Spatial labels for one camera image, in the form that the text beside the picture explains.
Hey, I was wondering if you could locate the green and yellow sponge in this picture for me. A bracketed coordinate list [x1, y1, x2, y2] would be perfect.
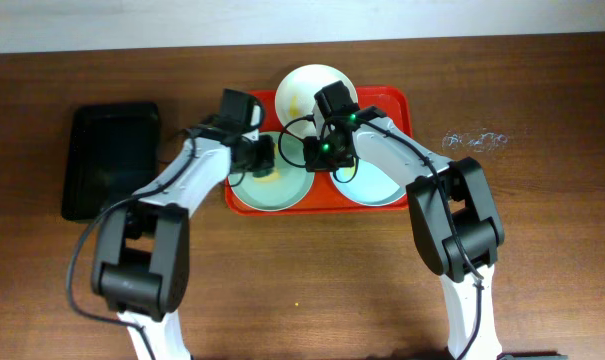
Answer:
[252, 168, 280, 183]

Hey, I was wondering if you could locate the pale green plate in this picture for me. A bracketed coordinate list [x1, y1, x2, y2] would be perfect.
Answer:
[228, 132, 315, 212]

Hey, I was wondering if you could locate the light blue plate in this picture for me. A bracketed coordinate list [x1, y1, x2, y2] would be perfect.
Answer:
[330, 160, 406, 207]

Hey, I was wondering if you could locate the white plate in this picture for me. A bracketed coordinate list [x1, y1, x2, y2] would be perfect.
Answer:
[275, 64, 358, 139]

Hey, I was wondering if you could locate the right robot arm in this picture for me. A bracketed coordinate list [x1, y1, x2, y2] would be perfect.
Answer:
[303, 81, 505, 359]

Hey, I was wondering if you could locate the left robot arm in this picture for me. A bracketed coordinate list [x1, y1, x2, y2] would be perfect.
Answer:
[91, 89, 274, 359]

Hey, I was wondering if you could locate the red plastic tray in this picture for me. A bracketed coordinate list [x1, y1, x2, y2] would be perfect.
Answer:
[224, 86, 413, 216]

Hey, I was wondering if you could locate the black plastic tray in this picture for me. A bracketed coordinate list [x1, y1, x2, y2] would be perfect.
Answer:
[61, 102, 161, 222]

